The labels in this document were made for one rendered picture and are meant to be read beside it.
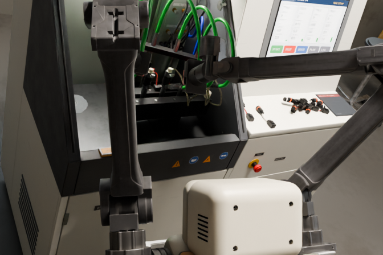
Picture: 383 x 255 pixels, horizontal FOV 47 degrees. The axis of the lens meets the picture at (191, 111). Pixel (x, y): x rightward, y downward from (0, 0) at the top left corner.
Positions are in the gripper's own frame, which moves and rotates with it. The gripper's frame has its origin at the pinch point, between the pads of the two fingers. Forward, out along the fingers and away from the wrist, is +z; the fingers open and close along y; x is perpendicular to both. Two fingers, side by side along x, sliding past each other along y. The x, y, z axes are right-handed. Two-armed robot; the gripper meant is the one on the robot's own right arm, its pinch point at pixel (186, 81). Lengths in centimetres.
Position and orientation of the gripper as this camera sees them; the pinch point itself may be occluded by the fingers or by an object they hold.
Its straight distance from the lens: 140.3
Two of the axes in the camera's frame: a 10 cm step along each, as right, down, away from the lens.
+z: -3.6, 1.0, 9.3
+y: 0.7, -9.9, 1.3
